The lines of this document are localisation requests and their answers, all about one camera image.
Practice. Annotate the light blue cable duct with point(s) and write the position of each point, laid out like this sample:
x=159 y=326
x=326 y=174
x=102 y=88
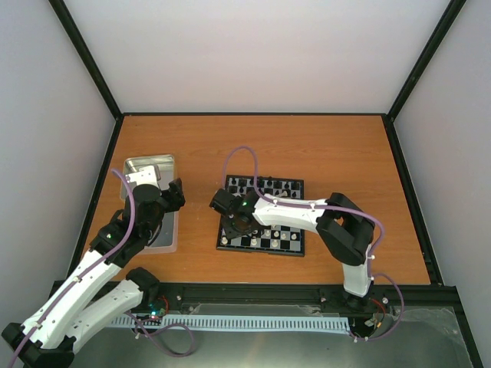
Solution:
x=229 y=323

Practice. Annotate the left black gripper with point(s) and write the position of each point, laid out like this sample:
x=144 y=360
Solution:
x=175 y=195

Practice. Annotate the silver metal tin lid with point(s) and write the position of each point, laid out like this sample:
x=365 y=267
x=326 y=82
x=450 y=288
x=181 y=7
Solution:
x=165 y=164

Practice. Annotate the black aluminium frame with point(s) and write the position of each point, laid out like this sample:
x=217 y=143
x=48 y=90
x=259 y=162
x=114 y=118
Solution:
x=435 y=294

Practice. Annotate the black magnetic chess board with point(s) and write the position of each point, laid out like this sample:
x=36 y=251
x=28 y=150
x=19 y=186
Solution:
x=291 y=241

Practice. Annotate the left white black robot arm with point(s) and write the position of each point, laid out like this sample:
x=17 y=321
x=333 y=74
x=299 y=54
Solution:
x=56 y=332

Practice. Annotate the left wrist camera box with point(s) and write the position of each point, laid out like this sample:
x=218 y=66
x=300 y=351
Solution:
x=146 y=175

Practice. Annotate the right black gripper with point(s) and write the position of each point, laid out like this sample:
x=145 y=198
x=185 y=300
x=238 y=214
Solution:
x=230 y=233

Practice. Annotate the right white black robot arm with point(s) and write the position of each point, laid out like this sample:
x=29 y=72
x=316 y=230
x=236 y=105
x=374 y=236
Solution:
x=347 y=232

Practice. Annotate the small electronics board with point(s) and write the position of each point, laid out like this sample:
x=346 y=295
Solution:
x=158 y=309

